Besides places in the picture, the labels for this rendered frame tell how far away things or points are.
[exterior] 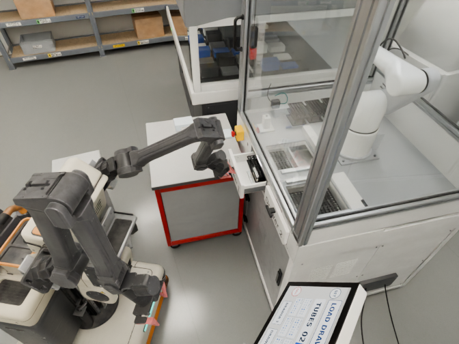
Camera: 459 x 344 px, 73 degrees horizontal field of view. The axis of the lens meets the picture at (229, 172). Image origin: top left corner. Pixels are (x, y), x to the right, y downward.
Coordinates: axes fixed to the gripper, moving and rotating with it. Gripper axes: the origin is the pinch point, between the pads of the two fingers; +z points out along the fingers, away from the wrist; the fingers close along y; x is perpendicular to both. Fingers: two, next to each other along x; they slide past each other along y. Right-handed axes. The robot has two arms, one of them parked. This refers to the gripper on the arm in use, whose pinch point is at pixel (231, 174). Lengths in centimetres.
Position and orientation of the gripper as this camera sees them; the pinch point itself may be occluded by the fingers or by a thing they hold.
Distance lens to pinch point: 167.2
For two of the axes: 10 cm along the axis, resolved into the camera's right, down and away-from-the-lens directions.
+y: 6.8, -6.1, -4.0
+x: -2.4, -7.1, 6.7
